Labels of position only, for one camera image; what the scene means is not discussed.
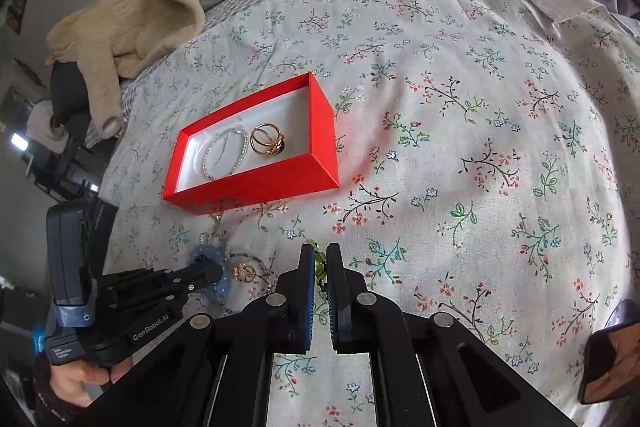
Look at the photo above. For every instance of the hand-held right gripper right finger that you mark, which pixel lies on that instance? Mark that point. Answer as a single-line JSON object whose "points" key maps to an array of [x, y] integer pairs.
{"points": [[334, 307]]}

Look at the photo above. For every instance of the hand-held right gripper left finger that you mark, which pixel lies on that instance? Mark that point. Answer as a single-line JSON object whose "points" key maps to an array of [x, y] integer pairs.
{"points": [[310, 307]]}

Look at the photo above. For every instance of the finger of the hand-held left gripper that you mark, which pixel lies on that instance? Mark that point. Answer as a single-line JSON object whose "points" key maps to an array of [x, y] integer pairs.
{"points": [[200, 271]]}

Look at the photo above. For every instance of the small gold charm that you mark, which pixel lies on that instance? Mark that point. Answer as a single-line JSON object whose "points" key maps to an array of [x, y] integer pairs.
{"points": [[244, 272]]}

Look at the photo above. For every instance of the red jewelry box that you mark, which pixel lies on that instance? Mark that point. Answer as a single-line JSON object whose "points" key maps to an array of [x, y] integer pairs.
{"points": [[250, 184]]}

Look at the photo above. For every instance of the person's left forearm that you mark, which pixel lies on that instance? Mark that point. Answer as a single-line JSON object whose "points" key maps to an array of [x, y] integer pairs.
{"points": [[47, 407]]}

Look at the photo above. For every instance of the person's left hand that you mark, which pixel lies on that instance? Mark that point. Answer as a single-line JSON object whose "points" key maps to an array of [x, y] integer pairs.
{"points": [[75, 382]]}

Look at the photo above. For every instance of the black cardboard box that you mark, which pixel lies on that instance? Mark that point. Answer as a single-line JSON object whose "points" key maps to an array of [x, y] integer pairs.
{"points": [[105, 219]]}

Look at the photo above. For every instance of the gold clasp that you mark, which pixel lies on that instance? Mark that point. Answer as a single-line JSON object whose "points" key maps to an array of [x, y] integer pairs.
{"points": [[218, 220]]}

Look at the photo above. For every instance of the floral bed sheet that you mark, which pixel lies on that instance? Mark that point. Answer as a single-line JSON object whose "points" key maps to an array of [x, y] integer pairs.
{"points": [[450, 132]]}

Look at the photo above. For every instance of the beige fleece robe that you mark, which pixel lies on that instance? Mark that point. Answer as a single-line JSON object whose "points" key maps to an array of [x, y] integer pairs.
{"points": [[125, 17]]}

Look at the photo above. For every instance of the black smartphone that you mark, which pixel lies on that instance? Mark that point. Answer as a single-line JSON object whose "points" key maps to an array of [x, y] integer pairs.
{"points": [[612, 357]]}

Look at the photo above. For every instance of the small wall frame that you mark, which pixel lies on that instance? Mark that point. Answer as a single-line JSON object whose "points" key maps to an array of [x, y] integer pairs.
{"points": [[16, 9]]}

